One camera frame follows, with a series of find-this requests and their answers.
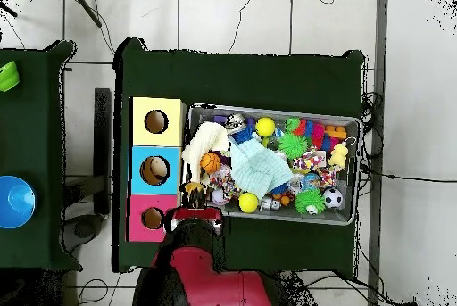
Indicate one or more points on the cream knit cloth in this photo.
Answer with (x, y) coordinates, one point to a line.
(207, 138)

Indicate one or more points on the light blue knit cloth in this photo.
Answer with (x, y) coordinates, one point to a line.
(257, 170)

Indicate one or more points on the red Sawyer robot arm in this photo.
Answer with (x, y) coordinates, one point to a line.
(214, 281)

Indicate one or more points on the wooden box with three holes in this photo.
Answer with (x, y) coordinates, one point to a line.
(141, 134)

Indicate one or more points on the clear mesh bin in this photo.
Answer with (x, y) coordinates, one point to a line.
(352, 125)

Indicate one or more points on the orange toy basketball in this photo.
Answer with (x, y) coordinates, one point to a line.
(210, 162)

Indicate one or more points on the yellow ball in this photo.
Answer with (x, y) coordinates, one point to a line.
(248, 203)
(265, 127)

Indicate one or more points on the black upright panel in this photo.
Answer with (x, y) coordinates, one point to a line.
(103, 142)

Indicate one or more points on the plain green spiky ball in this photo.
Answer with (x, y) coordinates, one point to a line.
(292, 145)

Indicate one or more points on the green spiky eyed ball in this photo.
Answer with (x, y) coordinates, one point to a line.
(309, 200)

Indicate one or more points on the grey round base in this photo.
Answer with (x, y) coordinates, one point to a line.
(83, 229)

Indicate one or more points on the dark green table cloth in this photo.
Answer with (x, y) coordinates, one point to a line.
(242, 77)

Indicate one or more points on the small soccer ball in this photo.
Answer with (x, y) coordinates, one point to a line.
(333, 198)

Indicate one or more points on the rainbow spiky caterpillar toy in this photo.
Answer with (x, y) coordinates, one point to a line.
(317, 131)

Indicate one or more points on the yellow sponge duck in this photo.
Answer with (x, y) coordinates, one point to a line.
(338, 156)

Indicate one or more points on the green covered side table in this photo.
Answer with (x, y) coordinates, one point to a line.
(32, 134)

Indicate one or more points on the blue bowl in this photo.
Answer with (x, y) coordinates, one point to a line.
(16, 202)

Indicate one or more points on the green cup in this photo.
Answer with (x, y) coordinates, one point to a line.
(8, 77)

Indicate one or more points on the black tripod leg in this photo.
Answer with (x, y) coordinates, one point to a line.
(9, 9)
(85, 7)

